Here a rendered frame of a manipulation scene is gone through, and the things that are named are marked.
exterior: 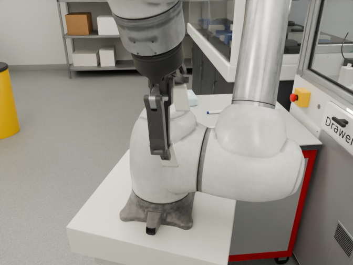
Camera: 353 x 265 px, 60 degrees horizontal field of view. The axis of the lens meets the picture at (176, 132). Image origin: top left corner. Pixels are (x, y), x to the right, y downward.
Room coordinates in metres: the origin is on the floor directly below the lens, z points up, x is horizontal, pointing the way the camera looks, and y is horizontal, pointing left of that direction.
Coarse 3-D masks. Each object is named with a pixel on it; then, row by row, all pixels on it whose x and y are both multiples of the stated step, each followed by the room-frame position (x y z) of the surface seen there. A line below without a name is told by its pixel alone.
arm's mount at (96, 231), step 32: (128, 160) 0.84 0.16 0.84; (96, 192) 0.67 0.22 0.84; (128, 192) 0.68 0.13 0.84; (96, 224) 0.56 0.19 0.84; (128, 224) 0.56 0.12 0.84; (224, 224) 0.57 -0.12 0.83; (96, 256) 0.53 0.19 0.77; (128, 256) 0.50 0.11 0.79; (160, 256) 0.48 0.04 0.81; (192, 256) 0.47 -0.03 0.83; (224, 256) 0.47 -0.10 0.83
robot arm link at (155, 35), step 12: (180, 0) 0.41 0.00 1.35; (168, 12) 0.39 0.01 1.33; (180, 12) 0.41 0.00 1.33; (120, 24) 0.39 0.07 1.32; (132, 24) 0.38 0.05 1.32; (144, 24) 0.38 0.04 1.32; (156, 24) 0.38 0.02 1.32; (168, 24) 0.39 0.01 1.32; (180, 24) 0.41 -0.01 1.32; (120, 36) 0.42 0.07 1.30; (132, 36) 0.39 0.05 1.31; (144, 36) 0.39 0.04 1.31; (156, 36) 0.39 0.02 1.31; (168, 36) 0.40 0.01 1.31; (180, 36) 0.41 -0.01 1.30; (132, 48) 0.40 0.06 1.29; (144, 48) 0.40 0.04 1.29; (156, 48) 0.39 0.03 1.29; (168, 48) 0.40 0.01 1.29
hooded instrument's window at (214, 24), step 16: (192, 0) 3.33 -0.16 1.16; (208, 0) 2.52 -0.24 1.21; (224, 0) 2.02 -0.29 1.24; (304, 0) 1.84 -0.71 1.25; (192, 16) 3.31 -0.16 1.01; (208, 16) 2.50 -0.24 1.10; (224, 16) 1.99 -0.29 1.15; (304, 16) 1.84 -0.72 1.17; (208, 32) 2.47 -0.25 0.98; (224, 32) 1.96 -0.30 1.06; (288, 32) 1.83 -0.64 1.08; (224, 48) 1.94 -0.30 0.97; (288, 48) 1.83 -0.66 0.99
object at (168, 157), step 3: (153, 150) 0.40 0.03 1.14; (156, 150) 0.40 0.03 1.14; (159, 150) 0.40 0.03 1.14; (168, 150) 0.43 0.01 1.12; (156, 153) 0.40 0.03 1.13; (159, 153) 0.40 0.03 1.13; (162, 153) 0.40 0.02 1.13; (168, 153) 0.43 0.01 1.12; (162, 156) 0.43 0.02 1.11; (165, 156) 0.43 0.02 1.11; (168, 156) 0.43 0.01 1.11; (162, 159) 0.43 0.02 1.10; (165, 159) 0.43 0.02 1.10; (168, 159) 0.43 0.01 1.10
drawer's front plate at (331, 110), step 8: (328, 104) 1.13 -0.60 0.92; (328, 112) 1.12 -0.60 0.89; (336, 112) 1.07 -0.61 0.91; (344, 112) 1.03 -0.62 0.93; (328, 120) 1.10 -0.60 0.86; (352, 120) 0.97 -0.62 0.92; (328, 128) 1.09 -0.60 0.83; (344, 128) 1.00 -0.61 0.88; (352, 128) 0.96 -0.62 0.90; (336, 136) 1.03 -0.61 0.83; (344, 136) 0.99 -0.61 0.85; (352, 136) 0.95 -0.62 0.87; (344, 144) 0.98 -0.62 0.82; (352, 144) 0.94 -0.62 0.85
